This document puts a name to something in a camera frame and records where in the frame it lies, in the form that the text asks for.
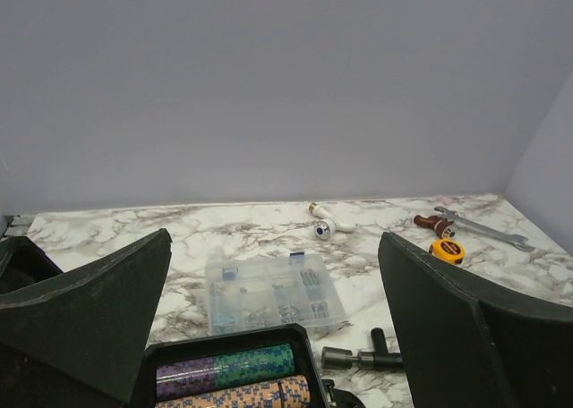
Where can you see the green poker chip row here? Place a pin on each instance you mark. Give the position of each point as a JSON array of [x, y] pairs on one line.
[[217, 372]]

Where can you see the clear plastic organizer box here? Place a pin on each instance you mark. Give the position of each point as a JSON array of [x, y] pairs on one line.
[[243, 295]]

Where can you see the brown handled tool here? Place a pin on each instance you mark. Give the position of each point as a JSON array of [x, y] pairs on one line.
[[442, 227]]

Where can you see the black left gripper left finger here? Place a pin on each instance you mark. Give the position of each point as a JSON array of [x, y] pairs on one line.
[[76, 338]]

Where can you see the silver open-end wrench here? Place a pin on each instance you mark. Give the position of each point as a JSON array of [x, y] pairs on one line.
[[518, 241]]

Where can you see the yellow tape measure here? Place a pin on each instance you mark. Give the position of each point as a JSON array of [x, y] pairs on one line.
[[448, 251]]

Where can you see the orange poker chip row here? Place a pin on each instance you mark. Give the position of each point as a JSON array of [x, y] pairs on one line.
[[290, 392]]

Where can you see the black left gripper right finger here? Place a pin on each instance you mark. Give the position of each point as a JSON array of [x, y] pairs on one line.
[[468, 342]]

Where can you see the black poker set case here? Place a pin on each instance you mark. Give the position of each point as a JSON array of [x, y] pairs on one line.
[[323, 391]]

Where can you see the black T-shaped pipe fitting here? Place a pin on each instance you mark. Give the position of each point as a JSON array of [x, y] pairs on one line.
[[379, 359]]

